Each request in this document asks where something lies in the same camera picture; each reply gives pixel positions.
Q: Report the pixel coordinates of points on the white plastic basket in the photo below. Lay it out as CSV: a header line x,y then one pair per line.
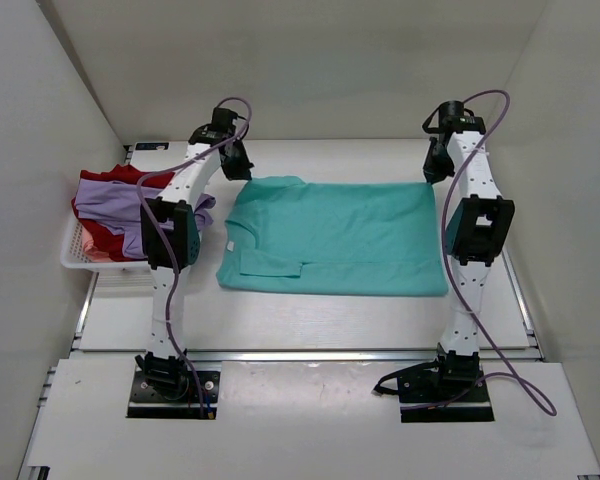
x,y
72,255

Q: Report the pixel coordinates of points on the aluminium rail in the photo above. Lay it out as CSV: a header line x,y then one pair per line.
x,y
528,354

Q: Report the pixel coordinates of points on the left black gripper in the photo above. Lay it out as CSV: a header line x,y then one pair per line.
x,y
242,172

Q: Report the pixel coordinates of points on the left black corner label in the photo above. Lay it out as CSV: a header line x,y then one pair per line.
x,y
151,146

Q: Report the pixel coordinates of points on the red t shirt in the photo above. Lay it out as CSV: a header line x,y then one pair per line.
x,y
120,176

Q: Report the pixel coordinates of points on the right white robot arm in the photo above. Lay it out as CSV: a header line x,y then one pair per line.
x,y
475,222

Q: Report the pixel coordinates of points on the teal t shirt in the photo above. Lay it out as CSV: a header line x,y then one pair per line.
x,y
285,235

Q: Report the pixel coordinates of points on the lavender t shirt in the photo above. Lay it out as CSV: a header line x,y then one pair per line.
x,y
115,210

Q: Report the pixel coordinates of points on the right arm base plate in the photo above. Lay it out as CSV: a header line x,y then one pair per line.
x,y
422,399

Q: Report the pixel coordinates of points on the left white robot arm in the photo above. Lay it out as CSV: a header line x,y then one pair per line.
x,y
171,239

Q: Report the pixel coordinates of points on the pink t shirt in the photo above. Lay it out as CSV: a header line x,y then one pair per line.
x,y
90,250

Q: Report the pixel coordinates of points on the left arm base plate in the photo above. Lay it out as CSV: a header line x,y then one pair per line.
x,y
146,401

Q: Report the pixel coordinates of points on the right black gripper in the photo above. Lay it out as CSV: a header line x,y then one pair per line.
x,y
434,174

